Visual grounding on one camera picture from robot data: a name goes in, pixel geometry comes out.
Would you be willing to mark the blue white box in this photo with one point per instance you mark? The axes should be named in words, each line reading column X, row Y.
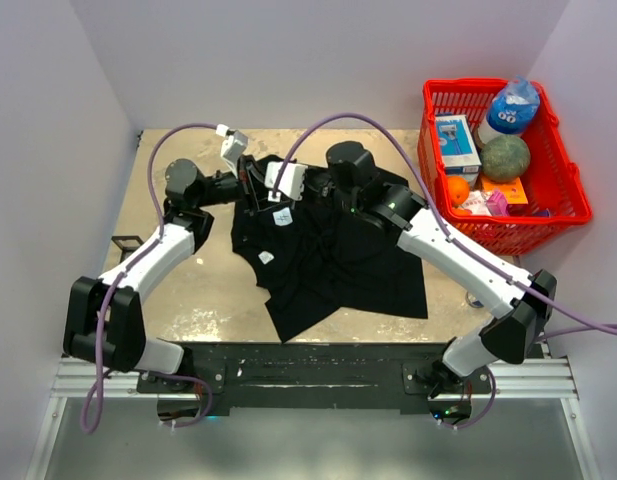
column 458, row 152

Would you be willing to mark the black garment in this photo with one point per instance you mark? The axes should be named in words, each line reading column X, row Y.
column 325, row 260

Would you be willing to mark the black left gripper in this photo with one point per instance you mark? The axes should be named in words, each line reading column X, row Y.
column 249, row 183

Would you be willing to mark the blue silver drink can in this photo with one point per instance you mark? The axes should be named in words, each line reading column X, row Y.
column 473, row 301

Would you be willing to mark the blue plastic bag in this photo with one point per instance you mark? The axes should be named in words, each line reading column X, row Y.
column 511, row 111

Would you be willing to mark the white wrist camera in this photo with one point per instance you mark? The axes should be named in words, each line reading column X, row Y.
column 291, row 185
column 233, row 146

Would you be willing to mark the aluminium rail frame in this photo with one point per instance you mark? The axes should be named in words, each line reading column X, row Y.
column 533, row 428

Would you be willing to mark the pink small package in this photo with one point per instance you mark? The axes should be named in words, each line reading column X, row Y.
column 497, row 203

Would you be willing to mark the orange box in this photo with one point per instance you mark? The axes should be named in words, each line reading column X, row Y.
column 513, row 190

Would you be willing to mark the orange fruit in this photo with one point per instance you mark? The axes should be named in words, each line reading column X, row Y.
column 458, row 189

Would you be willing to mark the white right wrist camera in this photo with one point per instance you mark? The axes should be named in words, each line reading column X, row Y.
column 291, row 185

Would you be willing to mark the black wire cube frame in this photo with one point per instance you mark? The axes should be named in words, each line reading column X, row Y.
column 127, row 242

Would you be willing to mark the small white tag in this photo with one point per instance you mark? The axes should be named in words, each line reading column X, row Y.
column 265, row 257

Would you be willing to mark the red plastic basket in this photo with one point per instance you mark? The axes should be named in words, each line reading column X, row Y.
column 556, row 197

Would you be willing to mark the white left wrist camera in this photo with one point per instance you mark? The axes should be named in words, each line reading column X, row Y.
column 233, row 146

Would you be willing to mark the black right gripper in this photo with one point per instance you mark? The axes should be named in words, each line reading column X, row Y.
column 313, row 171

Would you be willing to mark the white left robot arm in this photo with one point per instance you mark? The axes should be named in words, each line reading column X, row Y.
column 105, row 323

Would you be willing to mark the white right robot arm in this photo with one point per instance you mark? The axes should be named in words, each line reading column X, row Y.
column 516, row 299

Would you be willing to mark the green round melon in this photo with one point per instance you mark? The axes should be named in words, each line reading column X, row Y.
column 505, row 158

